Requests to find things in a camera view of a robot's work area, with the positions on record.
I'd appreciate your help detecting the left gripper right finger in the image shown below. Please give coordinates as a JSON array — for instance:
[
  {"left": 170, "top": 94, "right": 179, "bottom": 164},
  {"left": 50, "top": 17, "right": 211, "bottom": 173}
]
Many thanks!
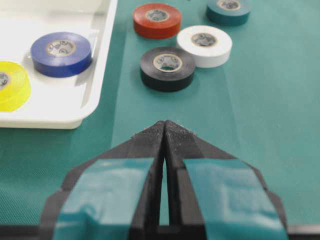
[{"left": 164, "top": 120, "right": 288, "bottom": 240}]

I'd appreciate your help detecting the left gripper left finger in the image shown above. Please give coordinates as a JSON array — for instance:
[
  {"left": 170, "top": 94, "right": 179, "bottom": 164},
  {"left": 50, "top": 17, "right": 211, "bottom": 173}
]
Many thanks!
[{"left": 39, "top": 121, "right": 165, "bottom": 240}]

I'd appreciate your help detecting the white tape roll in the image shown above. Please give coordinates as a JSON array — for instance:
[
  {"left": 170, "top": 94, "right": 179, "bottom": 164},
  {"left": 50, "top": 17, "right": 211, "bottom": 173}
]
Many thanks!
[{"left": 176, "top": 25, "right": 233, "bottom": 68}]

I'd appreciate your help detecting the yellow tape roll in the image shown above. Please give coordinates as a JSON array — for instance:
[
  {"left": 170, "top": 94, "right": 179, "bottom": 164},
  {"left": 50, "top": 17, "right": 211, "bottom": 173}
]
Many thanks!
[{"left": 0, "top": 61, "right": 31, "bottom": 112}]

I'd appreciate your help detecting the blue tape roll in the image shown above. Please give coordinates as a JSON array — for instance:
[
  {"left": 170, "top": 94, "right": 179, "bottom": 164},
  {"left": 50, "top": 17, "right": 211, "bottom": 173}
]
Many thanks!
[{"left": 30, "top": 32, "right": 92, "bottom": 78}]

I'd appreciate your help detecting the red tape roll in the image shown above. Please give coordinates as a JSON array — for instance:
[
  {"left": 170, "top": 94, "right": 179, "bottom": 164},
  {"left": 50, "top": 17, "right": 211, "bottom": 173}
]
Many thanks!
[{"left": 133, "top": 3, "right": 182, "bottom": 40}]

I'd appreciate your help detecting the teal tape roll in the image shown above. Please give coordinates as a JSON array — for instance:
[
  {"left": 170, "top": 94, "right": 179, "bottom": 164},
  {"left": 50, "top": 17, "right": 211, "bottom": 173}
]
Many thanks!
[{"left": 206, "top": 0, "right": 252, "bottom": 26}]

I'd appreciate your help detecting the white plastic tray case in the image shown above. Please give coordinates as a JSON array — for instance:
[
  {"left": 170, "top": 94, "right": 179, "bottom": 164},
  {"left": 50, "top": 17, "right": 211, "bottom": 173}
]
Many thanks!
[{"left": 0, "top": 0, "right": 117, "bottom": 129}]

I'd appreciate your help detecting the black tape roll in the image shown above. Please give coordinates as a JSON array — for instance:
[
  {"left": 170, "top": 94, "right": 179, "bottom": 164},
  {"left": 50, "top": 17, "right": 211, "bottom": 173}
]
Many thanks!
[{"left": 140, "top": 47, "right": 196, "bottom": 92}]

